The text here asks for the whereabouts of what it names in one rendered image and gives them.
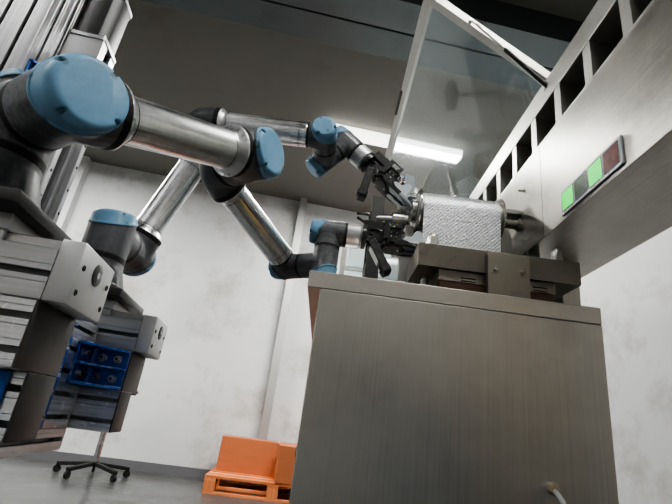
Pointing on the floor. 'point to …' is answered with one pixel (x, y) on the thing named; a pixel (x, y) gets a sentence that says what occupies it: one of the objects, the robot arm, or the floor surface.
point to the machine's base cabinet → (451, 407)
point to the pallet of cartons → (252, 469)
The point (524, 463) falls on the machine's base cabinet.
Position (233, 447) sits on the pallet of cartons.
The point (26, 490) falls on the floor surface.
